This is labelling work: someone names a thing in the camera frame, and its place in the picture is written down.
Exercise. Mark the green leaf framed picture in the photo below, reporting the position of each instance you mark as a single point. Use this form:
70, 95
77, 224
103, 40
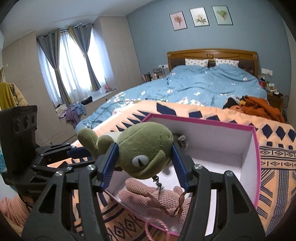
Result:
222, 15

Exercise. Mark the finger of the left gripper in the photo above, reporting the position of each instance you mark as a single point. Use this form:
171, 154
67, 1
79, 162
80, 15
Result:
47, 170
60, 152

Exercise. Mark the green frog plush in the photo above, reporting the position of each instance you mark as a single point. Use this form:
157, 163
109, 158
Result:
144, 148

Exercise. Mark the wooden nightstand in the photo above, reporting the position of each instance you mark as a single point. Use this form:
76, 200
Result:
274, 97

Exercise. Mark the pink satin drawstring pouch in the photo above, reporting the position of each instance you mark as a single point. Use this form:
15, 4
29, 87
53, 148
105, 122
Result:
159, 225

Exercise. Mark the left floral pillow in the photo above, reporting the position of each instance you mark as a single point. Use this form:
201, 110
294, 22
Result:
197, 62

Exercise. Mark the clothes pile on windowsill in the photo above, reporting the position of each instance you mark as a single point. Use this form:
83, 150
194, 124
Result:
72, 114

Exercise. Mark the black tracking camera left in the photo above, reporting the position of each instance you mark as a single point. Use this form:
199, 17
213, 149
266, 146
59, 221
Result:
18, 142

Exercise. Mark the grey curtains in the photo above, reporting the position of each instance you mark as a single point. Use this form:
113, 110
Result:
71, 64

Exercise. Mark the pink cardboard storage box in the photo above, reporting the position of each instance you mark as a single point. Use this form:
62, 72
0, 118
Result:
217, 146

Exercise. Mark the right floral pillow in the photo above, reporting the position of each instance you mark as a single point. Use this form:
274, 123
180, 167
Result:
219, 61

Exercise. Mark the wooden headboard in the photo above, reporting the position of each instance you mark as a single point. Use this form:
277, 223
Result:
248, 60

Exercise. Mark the blue floral duvet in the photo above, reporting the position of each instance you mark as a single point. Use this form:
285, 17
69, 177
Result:
185, 84

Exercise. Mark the white flower framed picture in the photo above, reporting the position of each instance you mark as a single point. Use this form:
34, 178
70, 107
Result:
199, 17

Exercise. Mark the orange patterned blanket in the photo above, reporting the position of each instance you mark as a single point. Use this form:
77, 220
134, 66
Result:
260, 152

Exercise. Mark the pink flower framed picture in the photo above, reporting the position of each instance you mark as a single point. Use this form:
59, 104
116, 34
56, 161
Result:
178, 21

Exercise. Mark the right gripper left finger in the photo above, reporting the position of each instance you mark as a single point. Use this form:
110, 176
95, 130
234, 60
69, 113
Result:
69, 208

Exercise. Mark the brown knitted monkey plush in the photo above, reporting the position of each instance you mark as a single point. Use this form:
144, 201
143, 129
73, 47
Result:
180, 140

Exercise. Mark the pink knitted bear plush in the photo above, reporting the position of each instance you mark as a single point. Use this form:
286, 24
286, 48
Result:
159, 203

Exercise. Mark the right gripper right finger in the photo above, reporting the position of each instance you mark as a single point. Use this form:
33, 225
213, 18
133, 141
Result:
220, 208

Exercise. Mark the floral pillow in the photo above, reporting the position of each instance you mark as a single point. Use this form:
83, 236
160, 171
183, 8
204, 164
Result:
197, 62
219, 61

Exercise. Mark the mustard yellow garment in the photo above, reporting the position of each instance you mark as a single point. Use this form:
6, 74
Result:
11, 96

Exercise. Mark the orange brown garment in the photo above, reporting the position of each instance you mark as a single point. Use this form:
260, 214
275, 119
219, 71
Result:
254, 106

